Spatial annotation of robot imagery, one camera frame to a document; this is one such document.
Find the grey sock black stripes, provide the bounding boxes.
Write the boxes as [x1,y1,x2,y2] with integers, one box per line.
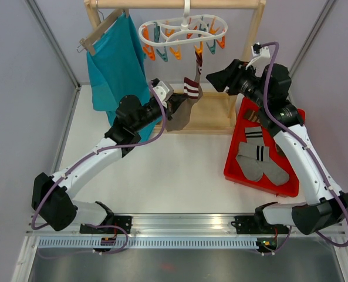
[235,126,289,186]

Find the white clip hanger frame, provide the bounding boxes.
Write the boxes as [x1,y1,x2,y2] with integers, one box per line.
[138,1,228,47]

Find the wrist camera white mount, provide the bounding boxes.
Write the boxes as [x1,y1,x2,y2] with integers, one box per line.
[148,79,174,104]
[246,42,271,69]

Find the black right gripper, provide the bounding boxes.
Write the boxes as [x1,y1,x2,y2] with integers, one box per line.
[207,58,270,108]

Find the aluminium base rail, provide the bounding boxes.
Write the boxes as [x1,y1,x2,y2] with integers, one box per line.
[25,213,347,238]

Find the wooden clothes rack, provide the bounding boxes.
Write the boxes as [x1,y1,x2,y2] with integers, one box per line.
[84,0,266,135]

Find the beige sock maroon striped cuff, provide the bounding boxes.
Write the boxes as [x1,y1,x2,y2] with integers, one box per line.
[194,52,203,86]

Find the teal clothespin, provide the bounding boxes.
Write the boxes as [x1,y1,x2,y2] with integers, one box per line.
[206,40,217,55]
[156,47,168,62]

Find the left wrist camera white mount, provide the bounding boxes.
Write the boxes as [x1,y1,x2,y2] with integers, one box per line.
[148,79,174,104]

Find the teal t-shirt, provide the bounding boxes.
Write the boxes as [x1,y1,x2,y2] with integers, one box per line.
[86,15,157,125]

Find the teal clothespin front left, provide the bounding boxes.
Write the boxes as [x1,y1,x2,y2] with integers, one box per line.
[156,47,168,62]

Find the teal clothespin front right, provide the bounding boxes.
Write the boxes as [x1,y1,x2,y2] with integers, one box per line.
[206,40,217,55]

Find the orange clothespin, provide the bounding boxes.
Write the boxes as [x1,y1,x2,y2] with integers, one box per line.
[194,42,204,56]
[216,36,226,49]
[143,45,156,61]
[170,46,181,61]

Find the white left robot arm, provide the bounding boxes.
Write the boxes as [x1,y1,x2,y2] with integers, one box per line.
[31,91,186,233]

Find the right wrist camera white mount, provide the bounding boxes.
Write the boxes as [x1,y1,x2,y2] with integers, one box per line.
[246,42,271,69]

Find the red plastic tray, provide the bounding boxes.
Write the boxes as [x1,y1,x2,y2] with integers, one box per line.
[224,98,299,197]

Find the brown striped sock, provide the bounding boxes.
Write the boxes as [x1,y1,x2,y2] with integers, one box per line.
[243,109,261,124]

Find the wooden clothes hanger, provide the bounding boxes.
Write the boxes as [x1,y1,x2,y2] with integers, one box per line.
[76,8,129,56]

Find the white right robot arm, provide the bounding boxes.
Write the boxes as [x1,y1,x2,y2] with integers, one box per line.
[206,59,348,235]

